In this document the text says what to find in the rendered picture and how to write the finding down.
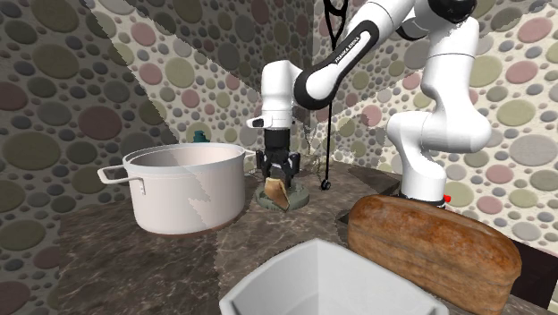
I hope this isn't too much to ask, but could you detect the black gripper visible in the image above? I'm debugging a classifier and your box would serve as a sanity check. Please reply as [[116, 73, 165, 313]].
[[255, 128, 301, 187]]

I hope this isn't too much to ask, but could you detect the tan bread slice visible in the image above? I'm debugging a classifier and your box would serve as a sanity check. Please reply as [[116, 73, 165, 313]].
[[263, 176, 292, 211]]

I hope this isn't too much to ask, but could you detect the grey-green round plate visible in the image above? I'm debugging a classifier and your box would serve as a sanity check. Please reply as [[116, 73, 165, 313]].
[[255, 180, 311, 214]]

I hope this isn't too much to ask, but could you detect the white cooking pot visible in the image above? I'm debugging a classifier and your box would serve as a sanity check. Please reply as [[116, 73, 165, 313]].
[[97, 142, 257, 237]]

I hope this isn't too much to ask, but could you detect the white angular bowl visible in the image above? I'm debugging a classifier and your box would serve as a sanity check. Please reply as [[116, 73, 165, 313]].
[[218, 237, 451, 315]]

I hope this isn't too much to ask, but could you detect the brown bread loaf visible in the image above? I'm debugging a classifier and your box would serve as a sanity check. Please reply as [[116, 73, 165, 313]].
[[346, 194, 523, 315]]

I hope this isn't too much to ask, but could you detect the dark robot stand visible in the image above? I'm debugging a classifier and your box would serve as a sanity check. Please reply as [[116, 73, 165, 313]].
[[509, 237, 558, 311]]

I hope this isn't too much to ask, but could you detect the black hanging cord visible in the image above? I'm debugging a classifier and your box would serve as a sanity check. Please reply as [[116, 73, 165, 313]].
[[320, 0, 350, 192]]

